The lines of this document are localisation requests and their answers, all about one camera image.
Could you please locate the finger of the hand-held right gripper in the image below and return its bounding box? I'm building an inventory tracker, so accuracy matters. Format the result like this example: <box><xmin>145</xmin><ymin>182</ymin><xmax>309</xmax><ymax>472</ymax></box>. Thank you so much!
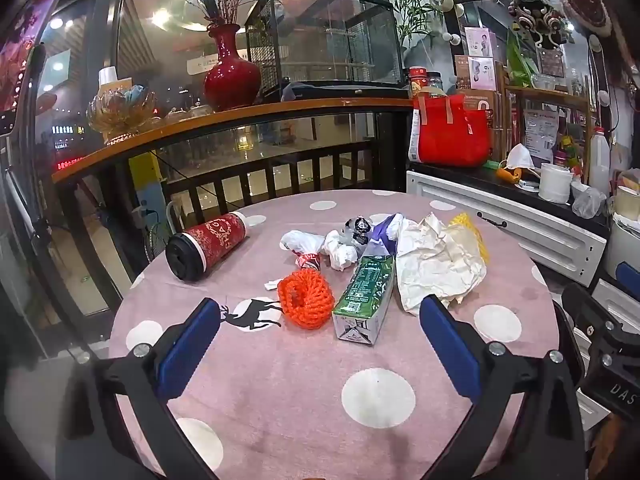
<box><xmin>561</xmin><ymin>283</ymin><xmax>629</xmax><ymax>357</ymax></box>
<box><xmin>615</xmin><ymin>261</ymin><xmax>640</xmax><ymax>304</ymax></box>

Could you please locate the pink white box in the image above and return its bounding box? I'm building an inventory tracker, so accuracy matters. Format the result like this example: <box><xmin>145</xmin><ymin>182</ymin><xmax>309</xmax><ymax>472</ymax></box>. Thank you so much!
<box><xmin>467</xmin><ymin>57</ymin><xmax>498</xmax><ymax>91</ymax></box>

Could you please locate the white plastic bottle red cap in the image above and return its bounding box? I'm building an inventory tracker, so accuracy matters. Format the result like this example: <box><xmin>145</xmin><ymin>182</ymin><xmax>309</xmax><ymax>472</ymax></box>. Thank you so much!
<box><xmin>589</xmin><ymin>127</ymin><xmax>612</xmax><ymax>196</ymax></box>

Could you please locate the lion head decoration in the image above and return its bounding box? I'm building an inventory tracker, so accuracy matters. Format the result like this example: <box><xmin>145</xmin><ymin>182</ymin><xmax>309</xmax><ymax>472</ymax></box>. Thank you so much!
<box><xmin>507</xmin><ymin>0</ymin><xmax>576</xmax><ymax>52</ymax></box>

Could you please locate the beige tub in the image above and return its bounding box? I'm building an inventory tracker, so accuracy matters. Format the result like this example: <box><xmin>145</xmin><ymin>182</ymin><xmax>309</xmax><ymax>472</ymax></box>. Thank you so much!
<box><xmin>614</xmin><ymin>186</ymin><xmax>640</xmax><ymax>222</ymax></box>

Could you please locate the yellow foam net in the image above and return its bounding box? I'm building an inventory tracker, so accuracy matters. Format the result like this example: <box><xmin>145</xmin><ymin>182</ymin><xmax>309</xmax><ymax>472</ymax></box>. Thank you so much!
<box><xmin>447</xmin><ymin>212</ymin><xmax>491</xmax><ymax>266</ymax></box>

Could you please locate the white plastic bag red print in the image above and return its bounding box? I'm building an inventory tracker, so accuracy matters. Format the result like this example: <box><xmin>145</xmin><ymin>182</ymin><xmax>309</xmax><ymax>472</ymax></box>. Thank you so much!
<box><xmin>264</xmin><ymin>230</ymin><xmax>326</xmax><ymax>292</ymax></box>

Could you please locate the red paper cup black lid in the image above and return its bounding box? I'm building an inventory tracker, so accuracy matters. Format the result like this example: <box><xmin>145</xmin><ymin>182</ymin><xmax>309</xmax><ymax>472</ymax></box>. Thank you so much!
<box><xmin>165</xmin><ymin>211</ymin><xmax>248</xmax><ymax>285</ymax></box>

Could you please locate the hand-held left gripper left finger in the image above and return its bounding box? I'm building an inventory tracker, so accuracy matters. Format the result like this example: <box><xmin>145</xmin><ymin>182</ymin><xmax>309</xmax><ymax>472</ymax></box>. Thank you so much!
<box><xmin>55</xmin><ymin>297</ymin><xmax>223</xmax><ymax>480</ymax></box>

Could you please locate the green milk carton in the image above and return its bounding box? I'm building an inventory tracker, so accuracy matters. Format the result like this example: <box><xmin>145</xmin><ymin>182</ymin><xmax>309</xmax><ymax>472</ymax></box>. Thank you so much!
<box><xmin>331</xmin><ymin>255</ymin><xmax>397</xmax><ymax>346</ymax></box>

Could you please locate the wooden shelf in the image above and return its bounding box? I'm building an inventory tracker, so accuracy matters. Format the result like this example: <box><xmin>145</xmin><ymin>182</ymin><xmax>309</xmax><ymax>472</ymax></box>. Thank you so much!
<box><xmin>502</xmin><ymin>62</ymin><xmax>593</xmax><ymax>163</ymax></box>

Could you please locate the pink polka dot tablecloth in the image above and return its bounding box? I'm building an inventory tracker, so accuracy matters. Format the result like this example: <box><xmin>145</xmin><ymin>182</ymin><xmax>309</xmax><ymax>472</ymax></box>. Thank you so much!
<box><xmin>107</xmin><ymin>189</ymin><xmax>561</xmax><ymax>480</ymax></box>

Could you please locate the black wire cage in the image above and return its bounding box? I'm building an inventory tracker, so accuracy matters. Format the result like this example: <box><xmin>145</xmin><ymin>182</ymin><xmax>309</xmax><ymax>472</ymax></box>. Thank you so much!
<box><xmin>244</xmin><ymin>0</ymin><xmax>405</xmax><ymax>101</ymax></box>

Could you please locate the red ceramic vase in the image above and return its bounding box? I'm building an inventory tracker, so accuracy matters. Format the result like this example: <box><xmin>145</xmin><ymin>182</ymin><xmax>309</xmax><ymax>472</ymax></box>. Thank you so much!
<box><xmin>203</xmin><ymin>23</ymin><xmax>262</xmax><ymax>112</ymax></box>

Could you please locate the brown printed cardboard box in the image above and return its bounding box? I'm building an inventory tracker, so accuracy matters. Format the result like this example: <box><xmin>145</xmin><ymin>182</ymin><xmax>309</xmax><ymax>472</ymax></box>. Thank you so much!
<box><xmin>462</xmin><ymin>90</ymin><xmax>507</xmax><ymax>161</ymax></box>

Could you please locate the clear plastic bag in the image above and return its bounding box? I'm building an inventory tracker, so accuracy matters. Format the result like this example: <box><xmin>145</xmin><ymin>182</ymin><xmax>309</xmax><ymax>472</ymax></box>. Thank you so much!
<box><xmin>572</xmin><ymin>187</ymin><xmax>608</xmax><ymax>218</ymax></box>

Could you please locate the red knitted round ornament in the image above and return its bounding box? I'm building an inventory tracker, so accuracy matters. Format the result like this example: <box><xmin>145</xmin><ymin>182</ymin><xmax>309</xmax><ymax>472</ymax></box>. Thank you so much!
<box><xmin>556</xmin><ymin>0</ymin><xmax>613</xmax><ymax>38</ymax></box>

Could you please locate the yellow board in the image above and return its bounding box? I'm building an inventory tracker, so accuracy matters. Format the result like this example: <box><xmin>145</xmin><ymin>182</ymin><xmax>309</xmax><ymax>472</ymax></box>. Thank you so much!
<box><xmin>129</xmin><ymin>152</ymin><xmax>166</xmax><ymax>211</ymax></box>

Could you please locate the yellow green drink bottle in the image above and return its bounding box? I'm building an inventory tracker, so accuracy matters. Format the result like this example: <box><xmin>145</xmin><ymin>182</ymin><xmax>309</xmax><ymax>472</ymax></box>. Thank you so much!
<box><xmin>560</xmin><ymin>135</ymin><xmax>583</xmax><ymax>171</ymax></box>

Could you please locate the white printed pouch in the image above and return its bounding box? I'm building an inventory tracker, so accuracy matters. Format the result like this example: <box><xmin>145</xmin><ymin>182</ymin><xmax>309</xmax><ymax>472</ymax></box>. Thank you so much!
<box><xmin>522</xmin><ymin>109</ymin><xmax>558</xmax><ymax>156</ymax></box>

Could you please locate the gold lotus bowl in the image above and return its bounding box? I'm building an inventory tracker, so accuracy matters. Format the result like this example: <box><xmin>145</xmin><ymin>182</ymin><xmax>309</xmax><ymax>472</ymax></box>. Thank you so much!
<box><xmin>86</xmin><ymin>85</ymin><xmax>158</xmax><ymax>146</ymax></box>

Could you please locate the broad green leaf plant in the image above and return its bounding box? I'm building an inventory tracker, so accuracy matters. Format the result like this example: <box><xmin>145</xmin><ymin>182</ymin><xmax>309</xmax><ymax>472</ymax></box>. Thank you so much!
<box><xmin>506</xmin><ymin>30</ymin><xmax>538</xmax><ymax>88</ymax></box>

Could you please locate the red tote bag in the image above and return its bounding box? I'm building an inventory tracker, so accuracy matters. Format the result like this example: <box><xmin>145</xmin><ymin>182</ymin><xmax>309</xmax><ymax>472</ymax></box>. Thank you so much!
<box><xmin>412</xmin><ymin>94</ymin><xmax>493</xmax><ymax>167</ymax></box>

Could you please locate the wooden ledge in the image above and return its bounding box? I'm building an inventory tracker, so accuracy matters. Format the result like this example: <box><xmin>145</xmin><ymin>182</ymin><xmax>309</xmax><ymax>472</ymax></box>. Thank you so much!
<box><xmin>52</xmin><ymin>97</ymin><xmax>416</xmax><ymax>183</ymax></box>

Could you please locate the black baluster railing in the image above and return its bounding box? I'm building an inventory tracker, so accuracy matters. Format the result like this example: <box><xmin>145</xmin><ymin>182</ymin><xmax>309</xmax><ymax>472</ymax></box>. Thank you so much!
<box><xmin>160</xmin><ymin>140</ymin><xmax>373</xmax><ymax>213</ymax></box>

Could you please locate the black silver wrapper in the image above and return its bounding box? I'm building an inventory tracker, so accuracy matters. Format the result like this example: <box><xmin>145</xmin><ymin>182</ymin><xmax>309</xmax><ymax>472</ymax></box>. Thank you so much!
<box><xmin>345</xmin><ymin>216</ymin><xmax>373</xmax><ymax>246</ymax></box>

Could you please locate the glass bowl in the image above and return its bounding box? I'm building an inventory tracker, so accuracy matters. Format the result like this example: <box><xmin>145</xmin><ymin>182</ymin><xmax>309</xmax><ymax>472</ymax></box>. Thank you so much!
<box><xmin>531</xmin><ymin>72</ymin><xmax>563</xmax><ymax>92</ymax></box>

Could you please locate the orange foam net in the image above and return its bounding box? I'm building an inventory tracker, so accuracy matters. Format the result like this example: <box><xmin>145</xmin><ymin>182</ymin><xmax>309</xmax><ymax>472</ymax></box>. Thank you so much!
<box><xmin>277</xmin><ymin>268</ymin><xmax>335</xmax><ymax>332</ymax></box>

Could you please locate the white tissue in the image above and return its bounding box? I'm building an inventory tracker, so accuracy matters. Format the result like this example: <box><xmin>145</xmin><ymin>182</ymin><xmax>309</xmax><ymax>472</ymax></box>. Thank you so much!
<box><xmin>387</xmin><ymin>214</ymin><xmax>416</xmax><ymax>242</ymax></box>
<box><xmin>322</xmin><ymin>230</ymin><xmax>361</xmax><ymax>272</ymax></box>

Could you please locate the red lid jar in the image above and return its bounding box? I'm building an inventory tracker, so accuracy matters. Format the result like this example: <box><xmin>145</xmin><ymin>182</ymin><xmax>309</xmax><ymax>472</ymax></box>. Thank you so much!
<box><xmin>409</xmin><ymin>66</ymin><xmax>431</xmax><ymax>98</ymax></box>

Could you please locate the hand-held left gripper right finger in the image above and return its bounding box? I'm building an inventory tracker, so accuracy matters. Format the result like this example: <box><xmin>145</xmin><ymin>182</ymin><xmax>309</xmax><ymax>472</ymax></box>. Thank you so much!
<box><xmin>419</xmin><ymin>295</ymin><xmax>586</xmax><ymax>480</ymax></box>

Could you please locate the white paper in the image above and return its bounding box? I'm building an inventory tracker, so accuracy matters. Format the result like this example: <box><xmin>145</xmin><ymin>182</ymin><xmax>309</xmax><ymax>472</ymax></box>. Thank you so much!
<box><xmin>395</xmin><ymin>212</ymin><xmax>488</xmax><ymax>317</ymax></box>

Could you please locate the purple plastic bag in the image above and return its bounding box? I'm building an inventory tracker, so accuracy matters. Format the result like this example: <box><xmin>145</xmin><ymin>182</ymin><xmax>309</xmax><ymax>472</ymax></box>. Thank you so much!
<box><xmin>360</xmin><ymin>212</ymin><xmax>406</xmax><ymax>261</ymax></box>

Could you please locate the white round container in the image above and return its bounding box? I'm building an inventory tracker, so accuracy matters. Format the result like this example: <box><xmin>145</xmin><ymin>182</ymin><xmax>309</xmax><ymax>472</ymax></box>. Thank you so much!
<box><xmin>537</xmin><ymin>162</ymin><xmax>573</xmax><ymax>204</ymax></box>

